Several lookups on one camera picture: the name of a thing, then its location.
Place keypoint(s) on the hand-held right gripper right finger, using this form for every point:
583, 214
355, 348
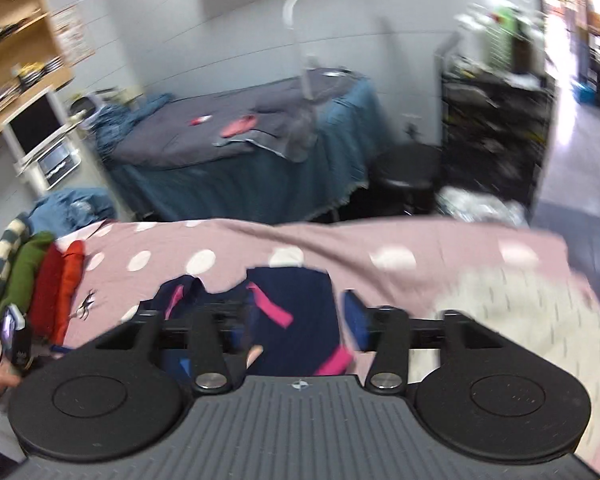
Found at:
356, 320

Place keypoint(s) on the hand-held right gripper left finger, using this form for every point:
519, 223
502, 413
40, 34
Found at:
237, 335

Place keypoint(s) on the navy cartoon print shirt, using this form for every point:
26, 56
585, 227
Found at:
300, 320

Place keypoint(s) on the red folded garment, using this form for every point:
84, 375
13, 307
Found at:
47, 290

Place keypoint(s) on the green folded garment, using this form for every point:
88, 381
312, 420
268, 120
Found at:
22, 280

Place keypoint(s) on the orange folded garment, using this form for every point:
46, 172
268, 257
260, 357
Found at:
67, 290

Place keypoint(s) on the pink polka-dot blanket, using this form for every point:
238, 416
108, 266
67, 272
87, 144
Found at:
430, 285

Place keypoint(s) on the striped folded garment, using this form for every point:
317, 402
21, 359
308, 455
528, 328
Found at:
2, 255

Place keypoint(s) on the blue denim cloth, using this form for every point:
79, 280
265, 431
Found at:
70, 207
125, 117

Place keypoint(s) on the black round stool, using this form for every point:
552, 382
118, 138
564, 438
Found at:
405, 170

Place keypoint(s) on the crumpled silver plastic bag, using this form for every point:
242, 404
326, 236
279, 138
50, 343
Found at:
480, 207

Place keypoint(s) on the cream patterned garment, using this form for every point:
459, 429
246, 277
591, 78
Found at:
530, 305

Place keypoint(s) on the white stand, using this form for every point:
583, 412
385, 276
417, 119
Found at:
55, 160

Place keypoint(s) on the grey hanging cloth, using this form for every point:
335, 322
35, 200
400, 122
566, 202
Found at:
300, 135

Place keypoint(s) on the grey bed blanket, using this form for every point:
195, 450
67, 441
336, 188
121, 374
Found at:
190, 135

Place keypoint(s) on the pink item on bed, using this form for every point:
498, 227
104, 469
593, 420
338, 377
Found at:
239, 126

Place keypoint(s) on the small red item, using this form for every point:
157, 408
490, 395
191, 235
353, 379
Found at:
201, 120

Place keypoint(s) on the black screen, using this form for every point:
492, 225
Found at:
32, 127

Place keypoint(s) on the black shelf rack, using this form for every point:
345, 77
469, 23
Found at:
495, 125

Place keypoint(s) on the white arched lamp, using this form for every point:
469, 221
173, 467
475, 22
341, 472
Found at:
294, 10

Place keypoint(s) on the wooden wall shelf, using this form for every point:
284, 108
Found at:
25, 50

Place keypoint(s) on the wall poster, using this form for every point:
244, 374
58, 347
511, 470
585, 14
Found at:
74, 35

